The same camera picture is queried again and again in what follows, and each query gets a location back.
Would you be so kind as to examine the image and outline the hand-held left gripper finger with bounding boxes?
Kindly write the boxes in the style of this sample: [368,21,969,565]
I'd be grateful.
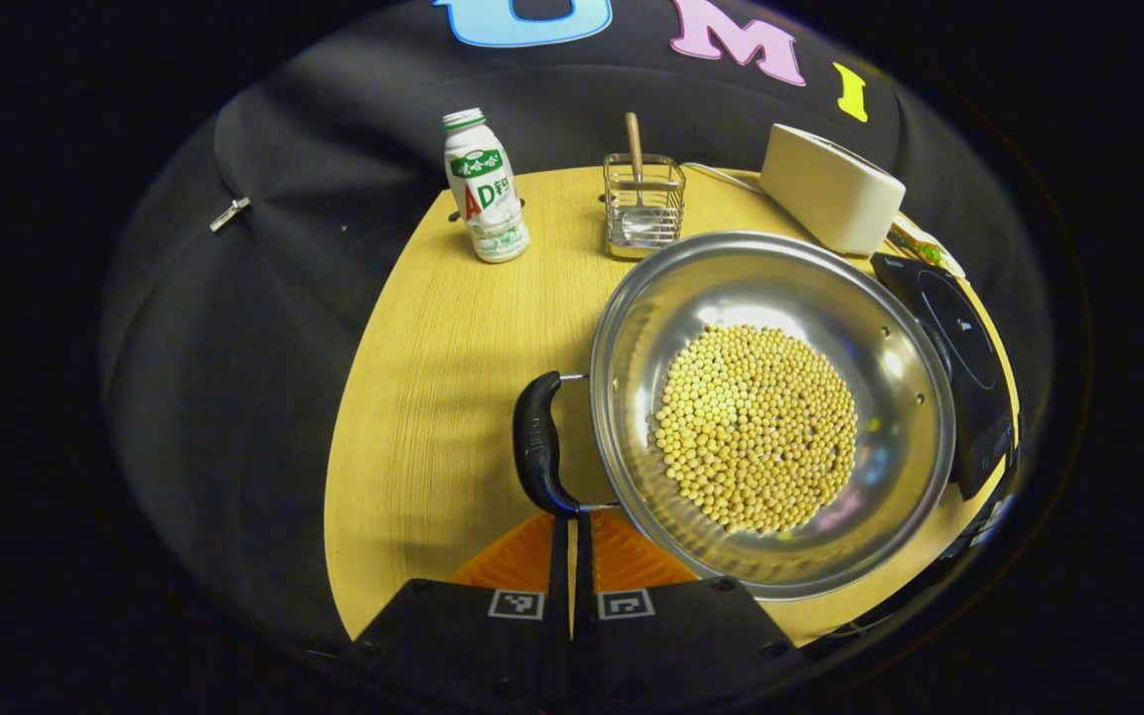
[572,508,803,701]
[352,511,573,701]

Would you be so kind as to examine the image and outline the stainless steel pot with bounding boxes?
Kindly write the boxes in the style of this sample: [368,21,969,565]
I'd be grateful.
[512,230,957,602]

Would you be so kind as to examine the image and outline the black induction cooktop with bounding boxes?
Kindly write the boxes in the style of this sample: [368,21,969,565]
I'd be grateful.
[870,251,1022,502]

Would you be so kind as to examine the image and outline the pile of soybeans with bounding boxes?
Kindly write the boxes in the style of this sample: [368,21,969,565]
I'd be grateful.
[649,323,861,537]

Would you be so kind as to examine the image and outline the black backdrop cloth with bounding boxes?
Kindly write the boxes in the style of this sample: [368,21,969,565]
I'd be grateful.
[100,0,1055,646]

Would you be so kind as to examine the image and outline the white green drink bottle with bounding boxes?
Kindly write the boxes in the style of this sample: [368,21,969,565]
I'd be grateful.
[442,107,531,264]

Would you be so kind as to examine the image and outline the white toaster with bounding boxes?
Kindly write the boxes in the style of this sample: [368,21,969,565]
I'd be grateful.
[759,123,907,257]

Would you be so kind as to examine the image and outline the sandwich with lettuce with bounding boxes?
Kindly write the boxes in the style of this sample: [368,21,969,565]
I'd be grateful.
[890,214,965,279]

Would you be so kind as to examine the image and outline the silver metal clip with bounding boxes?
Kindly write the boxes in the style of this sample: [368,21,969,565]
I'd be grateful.
[209,196,253,234]

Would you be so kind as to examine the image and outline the wire utensil basket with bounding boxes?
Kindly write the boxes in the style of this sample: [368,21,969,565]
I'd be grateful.
[603,152,687,261]

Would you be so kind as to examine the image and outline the white power cable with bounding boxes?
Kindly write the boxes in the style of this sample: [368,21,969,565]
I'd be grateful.
[679,161,767,196]

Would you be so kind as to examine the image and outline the wooden handled spoon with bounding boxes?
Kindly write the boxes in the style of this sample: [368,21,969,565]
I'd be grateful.
[626,111,667,244]

